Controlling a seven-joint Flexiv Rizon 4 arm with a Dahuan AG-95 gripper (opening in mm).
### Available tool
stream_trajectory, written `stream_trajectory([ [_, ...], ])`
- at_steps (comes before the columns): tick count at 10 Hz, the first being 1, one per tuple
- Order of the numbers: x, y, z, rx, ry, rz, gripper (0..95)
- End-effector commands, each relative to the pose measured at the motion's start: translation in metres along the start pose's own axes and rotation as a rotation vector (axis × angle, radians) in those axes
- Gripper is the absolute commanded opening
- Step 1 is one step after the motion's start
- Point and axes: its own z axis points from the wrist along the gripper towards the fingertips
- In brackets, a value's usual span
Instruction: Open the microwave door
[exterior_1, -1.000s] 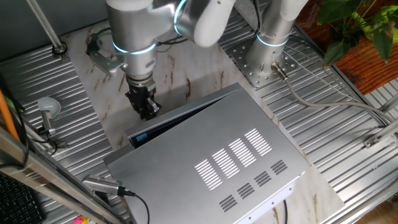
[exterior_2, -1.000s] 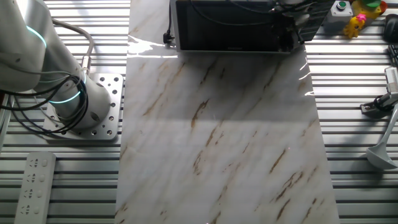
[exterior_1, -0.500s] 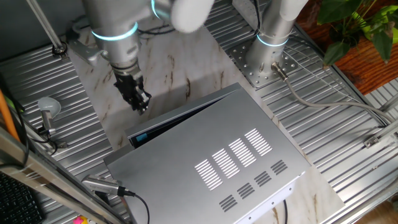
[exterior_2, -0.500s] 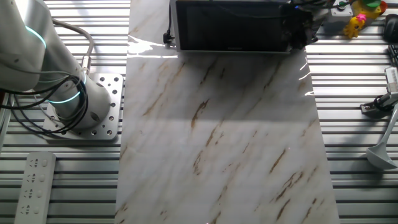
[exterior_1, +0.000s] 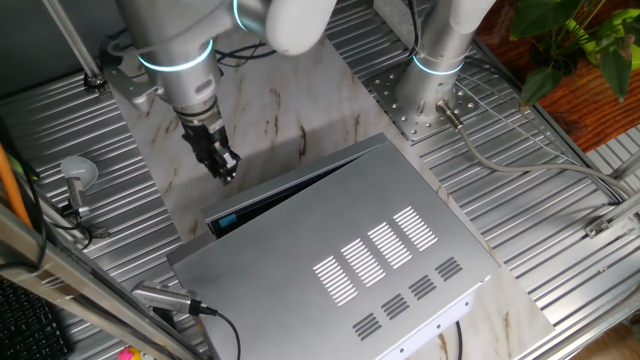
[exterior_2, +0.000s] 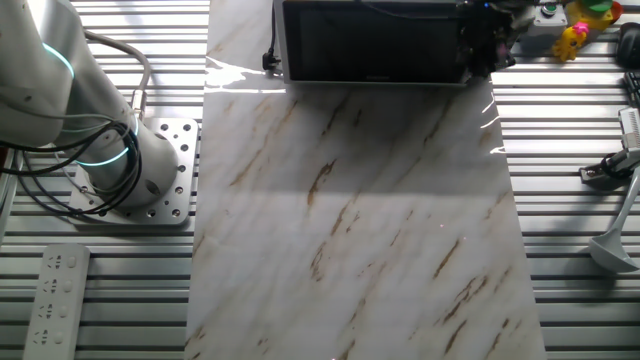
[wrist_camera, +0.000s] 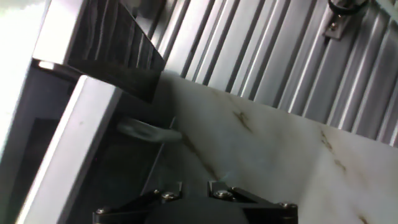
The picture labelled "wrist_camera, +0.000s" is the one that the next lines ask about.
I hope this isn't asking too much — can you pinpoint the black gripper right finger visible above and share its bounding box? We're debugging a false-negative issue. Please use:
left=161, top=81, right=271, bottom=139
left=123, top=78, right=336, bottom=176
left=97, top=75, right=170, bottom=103
left=207, top=180, right=299, bottom=224

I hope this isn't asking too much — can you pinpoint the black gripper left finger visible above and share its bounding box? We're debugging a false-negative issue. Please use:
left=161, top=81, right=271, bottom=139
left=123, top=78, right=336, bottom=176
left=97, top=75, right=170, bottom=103
left=92, top=182, right=183, bottom=224

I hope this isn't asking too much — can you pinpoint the silver microwave housing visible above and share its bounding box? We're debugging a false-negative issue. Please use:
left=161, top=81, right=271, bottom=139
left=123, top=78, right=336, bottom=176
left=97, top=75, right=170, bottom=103
left=0, top=0, right=166, bottom=224

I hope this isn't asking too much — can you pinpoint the marble pattern table mat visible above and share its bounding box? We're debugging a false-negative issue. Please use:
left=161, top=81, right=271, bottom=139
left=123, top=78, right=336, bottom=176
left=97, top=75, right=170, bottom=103
left=141, top=70, right=398, bottom=224

